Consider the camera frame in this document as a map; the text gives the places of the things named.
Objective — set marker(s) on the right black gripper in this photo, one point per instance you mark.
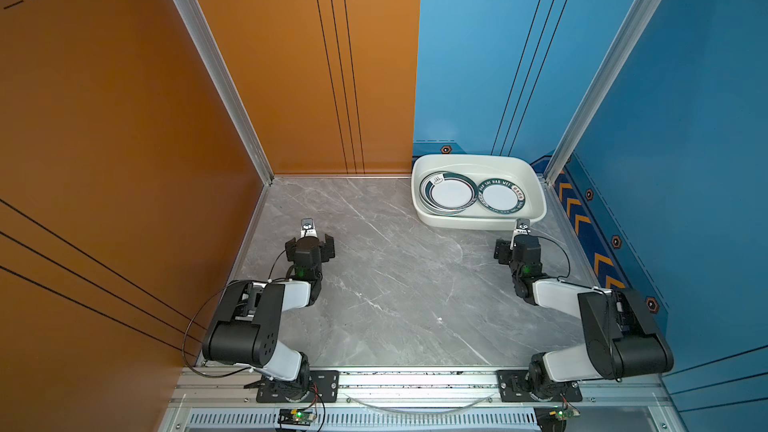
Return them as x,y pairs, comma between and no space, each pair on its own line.
502,249

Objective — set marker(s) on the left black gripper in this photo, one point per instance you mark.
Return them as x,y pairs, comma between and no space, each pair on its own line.
325,251

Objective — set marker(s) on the green lettered plate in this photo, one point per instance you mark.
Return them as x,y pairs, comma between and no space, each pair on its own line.
501,196

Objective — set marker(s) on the white plastic bin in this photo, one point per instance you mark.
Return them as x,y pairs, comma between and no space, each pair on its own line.
480,168

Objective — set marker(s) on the green red rim plate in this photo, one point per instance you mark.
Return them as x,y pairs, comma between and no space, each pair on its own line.
447,193

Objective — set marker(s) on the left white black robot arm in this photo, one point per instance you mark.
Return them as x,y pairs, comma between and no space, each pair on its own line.
244,329

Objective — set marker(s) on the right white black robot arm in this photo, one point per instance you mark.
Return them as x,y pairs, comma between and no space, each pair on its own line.
621,337

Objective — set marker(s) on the left green circuit board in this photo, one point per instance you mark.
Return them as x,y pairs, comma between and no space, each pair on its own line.
296,419

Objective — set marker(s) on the right circuit board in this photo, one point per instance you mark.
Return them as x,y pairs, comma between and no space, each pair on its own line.
555,419

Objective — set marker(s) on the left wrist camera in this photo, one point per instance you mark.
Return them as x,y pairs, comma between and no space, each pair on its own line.
308,228

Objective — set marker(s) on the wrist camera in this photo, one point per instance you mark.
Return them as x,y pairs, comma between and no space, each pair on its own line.
522,227
308,228

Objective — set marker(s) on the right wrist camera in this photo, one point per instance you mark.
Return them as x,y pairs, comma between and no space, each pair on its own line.
522,227

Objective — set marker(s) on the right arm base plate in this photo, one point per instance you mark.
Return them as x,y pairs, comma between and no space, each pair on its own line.
518,386

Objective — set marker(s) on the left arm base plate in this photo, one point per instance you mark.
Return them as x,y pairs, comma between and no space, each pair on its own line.
323,381

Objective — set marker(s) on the aluminium front rail frame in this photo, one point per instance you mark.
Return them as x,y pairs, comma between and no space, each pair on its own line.
446,398

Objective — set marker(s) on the right aluminium corner post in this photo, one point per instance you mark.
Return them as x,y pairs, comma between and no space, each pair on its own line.
624,42

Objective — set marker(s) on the aluminium corner post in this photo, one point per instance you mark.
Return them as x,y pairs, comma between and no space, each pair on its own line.
624,42
204,41

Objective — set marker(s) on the left aluminium corner post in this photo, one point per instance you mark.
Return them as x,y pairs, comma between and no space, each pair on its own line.
204,41

